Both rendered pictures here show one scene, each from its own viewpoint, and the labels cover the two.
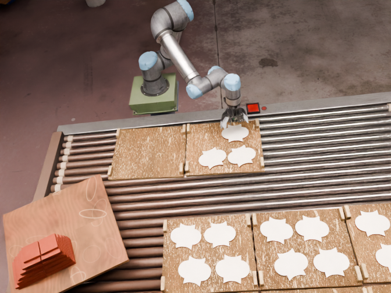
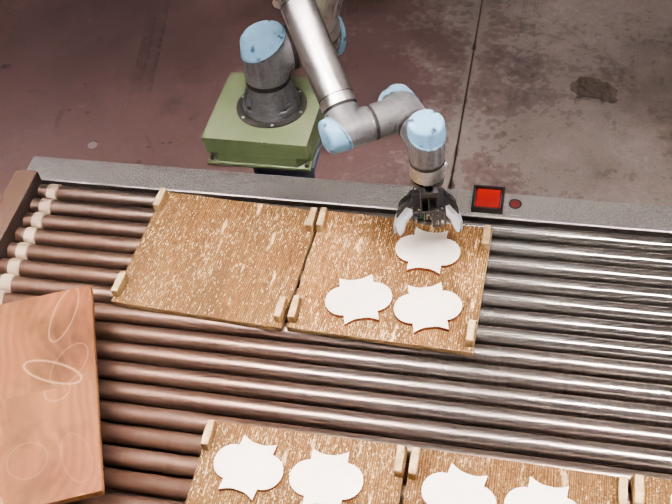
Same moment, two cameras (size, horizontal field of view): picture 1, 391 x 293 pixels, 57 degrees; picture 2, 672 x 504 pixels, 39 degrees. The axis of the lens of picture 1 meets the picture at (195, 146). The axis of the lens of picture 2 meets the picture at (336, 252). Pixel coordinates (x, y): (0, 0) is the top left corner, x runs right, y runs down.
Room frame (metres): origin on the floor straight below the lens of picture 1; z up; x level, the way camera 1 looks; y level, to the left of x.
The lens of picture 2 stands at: (-0.11, -0.23, 2.63)
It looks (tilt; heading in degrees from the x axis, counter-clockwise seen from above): 50 degrees down; 9
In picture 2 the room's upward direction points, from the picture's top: 8 degrees counter-clockwise
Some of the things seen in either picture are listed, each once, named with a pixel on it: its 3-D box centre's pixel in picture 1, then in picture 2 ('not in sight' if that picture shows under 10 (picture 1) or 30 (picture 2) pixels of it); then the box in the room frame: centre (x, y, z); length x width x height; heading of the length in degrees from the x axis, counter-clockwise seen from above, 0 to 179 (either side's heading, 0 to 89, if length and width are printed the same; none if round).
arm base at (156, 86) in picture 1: (153, 80); (269, 90); (1.78, 0.17, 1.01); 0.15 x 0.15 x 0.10
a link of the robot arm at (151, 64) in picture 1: (150, 64); (266, 52); (1.79, 0.17, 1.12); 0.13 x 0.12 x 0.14; 116
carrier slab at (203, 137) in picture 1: (223, 147); (392, 278); (1.21, -0.15, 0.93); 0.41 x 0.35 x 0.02; 80
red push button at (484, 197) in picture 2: (252, 108); (488, 199); (1.45, -0.38, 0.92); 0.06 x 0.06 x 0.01; 82
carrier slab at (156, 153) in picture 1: (149, 152); (219, 257); (1.29, 0.26, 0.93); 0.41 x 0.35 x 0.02; 79
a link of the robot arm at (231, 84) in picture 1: (232, 86); (425, 139); (1.28, -0.23, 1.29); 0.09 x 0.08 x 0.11; 26
